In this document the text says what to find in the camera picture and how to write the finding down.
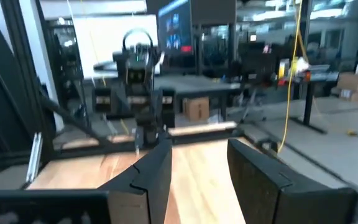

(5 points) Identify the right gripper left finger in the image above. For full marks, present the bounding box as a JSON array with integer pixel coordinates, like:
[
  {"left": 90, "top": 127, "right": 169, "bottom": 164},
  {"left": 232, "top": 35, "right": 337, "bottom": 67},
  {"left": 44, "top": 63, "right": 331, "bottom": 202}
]
[{"left": 98, "top": 139, "right": 173, "bottom": 224}]

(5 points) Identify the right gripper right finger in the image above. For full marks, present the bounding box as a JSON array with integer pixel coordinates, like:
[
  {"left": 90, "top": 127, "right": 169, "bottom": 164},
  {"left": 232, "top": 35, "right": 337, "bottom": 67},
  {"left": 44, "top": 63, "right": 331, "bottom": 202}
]
[{"left": 227, "top": 138, "right": 358, "bottom": 224}]

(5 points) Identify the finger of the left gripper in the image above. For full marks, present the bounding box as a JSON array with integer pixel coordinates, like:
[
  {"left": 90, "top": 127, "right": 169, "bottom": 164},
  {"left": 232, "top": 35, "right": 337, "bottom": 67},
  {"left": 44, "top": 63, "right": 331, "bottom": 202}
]
[
  {"left": 157, "top": 88, "right": 177, "bottom": 129},
  {"left": 92, "top": 87, "right": 112, "bottom": 113}
]

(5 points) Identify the brown cardboard box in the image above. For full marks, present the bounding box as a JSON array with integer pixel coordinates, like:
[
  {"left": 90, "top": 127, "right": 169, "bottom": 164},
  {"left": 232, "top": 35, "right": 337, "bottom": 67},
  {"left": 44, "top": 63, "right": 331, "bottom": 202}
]
[
  {"left": 336, "top": 72, "right": 358, "bottom": 102},
  {"left": 183, "top": 96, "right": 211, "bottom": 122}
]

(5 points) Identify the grey office desk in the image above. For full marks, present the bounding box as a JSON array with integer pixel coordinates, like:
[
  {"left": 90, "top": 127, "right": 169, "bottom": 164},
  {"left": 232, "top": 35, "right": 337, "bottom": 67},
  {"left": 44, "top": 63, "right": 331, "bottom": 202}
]
[{"left": 154, "top": 72, "right": 340, "bottom": 135}]

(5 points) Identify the operator computer monitor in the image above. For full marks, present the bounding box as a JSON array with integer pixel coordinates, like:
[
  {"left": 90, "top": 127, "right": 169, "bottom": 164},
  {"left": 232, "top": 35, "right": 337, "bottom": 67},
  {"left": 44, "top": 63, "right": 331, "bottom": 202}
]
[{"left": 157, "top": 0, "right": 194, "bottom": 57}]

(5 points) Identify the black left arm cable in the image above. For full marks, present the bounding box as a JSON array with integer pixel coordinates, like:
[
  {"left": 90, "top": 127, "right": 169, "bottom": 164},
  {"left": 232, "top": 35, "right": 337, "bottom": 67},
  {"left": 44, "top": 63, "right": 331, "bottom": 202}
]
[{"left": 122, "top": 27, "right": 155, "bottom": 55}]

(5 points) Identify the silver metal bracket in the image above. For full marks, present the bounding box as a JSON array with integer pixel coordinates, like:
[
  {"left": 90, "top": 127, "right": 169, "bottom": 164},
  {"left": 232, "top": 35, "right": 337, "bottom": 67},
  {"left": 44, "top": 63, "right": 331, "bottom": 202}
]
[{"left": 25, "top": 131, "right": 44, "bottom": 184}]

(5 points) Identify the yellow extension cord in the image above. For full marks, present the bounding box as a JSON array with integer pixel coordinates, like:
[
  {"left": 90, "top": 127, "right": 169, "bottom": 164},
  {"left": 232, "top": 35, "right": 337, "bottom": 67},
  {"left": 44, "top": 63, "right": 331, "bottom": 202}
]
[{"left": 277, "top": 0, "right": 306, "bottom": 154}]

